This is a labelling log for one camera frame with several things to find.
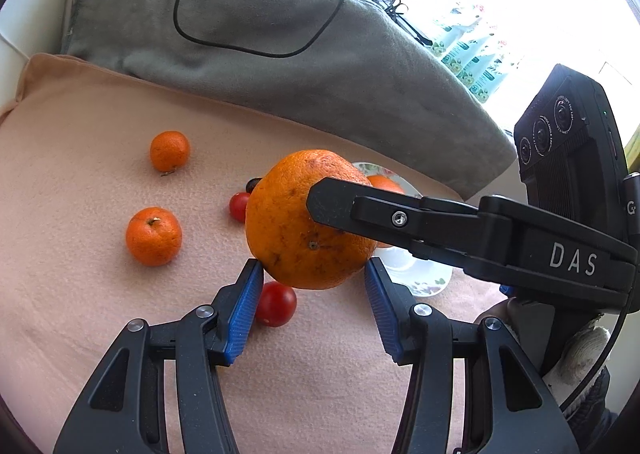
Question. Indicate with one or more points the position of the large smooth orange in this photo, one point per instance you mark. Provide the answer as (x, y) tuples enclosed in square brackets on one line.
[(385, 184)]

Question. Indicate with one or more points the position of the small mandarin with stem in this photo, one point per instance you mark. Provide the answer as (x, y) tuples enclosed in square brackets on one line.
[(170, 151)]

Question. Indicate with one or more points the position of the grey blanket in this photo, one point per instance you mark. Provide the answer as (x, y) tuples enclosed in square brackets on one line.
[(300, 83)]

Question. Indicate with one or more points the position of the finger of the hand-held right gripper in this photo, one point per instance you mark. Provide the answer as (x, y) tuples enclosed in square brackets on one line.
[(380, 214)]

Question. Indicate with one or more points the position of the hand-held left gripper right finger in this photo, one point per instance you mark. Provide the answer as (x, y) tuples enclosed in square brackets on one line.
[(382, 309)]

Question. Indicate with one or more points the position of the small red tomato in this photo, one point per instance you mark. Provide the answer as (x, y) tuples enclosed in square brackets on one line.
[(238, 206)]

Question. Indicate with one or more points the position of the person's right forearm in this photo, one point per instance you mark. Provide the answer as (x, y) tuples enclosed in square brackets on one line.
[(592, 409)]

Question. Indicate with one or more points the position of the large speckled orange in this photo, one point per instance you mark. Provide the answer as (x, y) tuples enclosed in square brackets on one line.
[(280, 224)]

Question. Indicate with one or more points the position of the floral white plate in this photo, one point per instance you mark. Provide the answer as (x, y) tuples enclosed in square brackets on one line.
[(425, 280)]

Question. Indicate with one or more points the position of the peach blanket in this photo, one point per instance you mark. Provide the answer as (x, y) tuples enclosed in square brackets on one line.
[(100, 334)]

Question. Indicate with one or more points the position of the dark chestnut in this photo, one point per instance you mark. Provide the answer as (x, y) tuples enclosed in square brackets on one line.
[(253, 182)]

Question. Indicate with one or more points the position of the person's right hand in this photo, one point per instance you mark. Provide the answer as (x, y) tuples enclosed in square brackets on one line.
[(580, 351)]

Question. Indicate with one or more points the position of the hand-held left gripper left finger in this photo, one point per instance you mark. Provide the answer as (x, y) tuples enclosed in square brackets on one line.
[(245, 314)]

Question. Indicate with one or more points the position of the floral tissue pack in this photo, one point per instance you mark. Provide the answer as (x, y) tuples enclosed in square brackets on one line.
[(490, 81), (455, 33), (472, 57)]

